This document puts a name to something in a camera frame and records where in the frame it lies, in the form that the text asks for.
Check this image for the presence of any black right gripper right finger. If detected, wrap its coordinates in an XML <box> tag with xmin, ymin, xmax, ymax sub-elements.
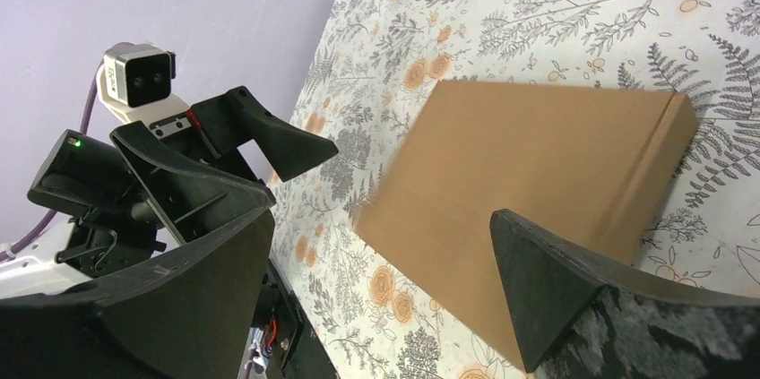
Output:
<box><xmin>490</xmin><ymin>210</ymin><xmax>759</xmax><ymax>374</ymax></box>

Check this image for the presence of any floral patterned table mat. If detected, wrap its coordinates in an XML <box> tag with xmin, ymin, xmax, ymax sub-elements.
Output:
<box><xmin>272</xmin><ymin>0</ymin><xmax>759</xmax><ymax>378</ymax></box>

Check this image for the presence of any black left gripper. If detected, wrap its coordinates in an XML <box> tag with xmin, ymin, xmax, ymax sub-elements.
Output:
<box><xmin>28</xmin><ymin>86</ymin><xmax>339</xmax><ymax>278</ymax></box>

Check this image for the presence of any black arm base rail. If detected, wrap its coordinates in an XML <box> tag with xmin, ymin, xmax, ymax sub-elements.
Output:
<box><xmin>241</xmin><ymin>259</ymin><xmax>339</xmax><ymax>379</ymax></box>

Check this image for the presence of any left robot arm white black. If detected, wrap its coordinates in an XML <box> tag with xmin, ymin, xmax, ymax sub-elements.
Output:
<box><xmin>1</xmin><ymin>87</ymin><xmax>338</xmax><ymax>297</ymax></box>

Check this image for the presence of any brown cardboard box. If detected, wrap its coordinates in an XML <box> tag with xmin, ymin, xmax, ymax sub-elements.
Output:
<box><xmin>355</xmin><ymin>80</ymin><xmax>697</xmax><ymax>366</ymax></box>

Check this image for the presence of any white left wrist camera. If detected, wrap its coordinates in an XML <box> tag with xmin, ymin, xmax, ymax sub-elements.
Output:
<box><xmin>95</xmin><ymin>42</ymin><xmax>189</xmax><ymax>125</ymax></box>

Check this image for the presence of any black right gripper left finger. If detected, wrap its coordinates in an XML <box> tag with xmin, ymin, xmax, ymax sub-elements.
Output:
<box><xmin>89</xmin><ymin>210</ymin><xmax>277</xmax><ymax>379</ymax></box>

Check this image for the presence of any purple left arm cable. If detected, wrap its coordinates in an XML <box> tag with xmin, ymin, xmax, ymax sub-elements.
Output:
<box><xmin>0</xmin><ymin>67</ymin><xmax>102</xmax><ymax>264</ymax></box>

